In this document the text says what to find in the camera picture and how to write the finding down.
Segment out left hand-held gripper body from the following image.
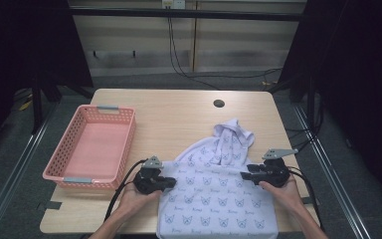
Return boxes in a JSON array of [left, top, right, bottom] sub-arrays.
[[132, 155, 167, 195]]

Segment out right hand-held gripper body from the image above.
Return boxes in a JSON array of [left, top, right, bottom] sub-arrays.
[[258, 147, 298, 188]]

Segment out white printed cloth garment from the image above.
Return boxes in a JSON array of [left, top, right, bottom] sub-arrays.
[[156, 118, 279, 239]]

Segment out pink perforated plastic basket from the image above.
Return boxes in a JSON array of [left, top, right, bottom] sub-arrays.
[[42, 105, 137, 191]]

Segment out person's left hand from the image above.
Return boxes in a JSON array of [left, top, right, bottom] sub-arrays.
[[117, 183, 163, 217]]

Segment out person's right hand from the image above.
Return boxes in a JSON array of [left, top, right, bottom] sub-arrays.
[[259, 175, 304, 215]]

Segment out black metal stand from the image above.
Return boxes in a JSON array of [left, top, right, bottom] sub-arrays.
[[267, 73, 316, 125], [29, 74, 96, 135]]

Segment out dark tape strip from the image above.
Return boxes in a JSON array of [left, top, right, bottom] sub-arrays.
[[36, 200, 63, 211]]

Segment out black curtain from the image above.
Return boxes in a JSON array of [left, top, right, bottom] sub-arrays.
[[0, 0, 94, 160], [278, 0, 382, 210]]

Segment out yellow floor object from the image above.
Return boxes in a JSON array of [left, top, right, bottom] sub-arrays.
[[19, 99, 34, 112]]

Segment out black horizontal metal bar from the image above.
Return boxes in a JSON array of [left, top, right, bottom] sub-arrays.
[[69, 8, 307, 23]]

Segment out left hand-held gripper black cable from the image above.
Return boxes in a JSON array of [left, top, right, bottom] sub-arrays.
[[103, 158, 148, 222]]

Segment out hand-held gripper black cable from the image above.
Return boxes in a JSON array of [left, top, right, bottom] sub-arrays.
[[286, 165, 324, 230], [103, 158, 148, 222]]

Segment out right hand-held gripper black cable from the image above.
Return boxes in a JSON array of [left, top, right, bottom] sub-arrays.
[[286, 165, 324, 230]]

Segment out black floor cables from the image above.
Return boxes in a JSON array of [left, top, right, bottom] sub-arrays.
[[285, 93, 326, 157]]

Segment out silver floor rail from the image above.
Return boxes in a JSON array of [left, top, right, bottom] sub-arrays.
[[292, 104, 376, 239], [0, 103, 61, 239]]

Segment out black hanging wall cable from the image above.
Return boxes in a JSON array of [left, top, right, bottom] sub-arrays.
[[167, 16, 283, 91]]

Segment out white wall socket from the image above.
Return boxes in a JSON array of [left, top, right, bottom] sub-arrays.
[[161, 0, 187, 10]]

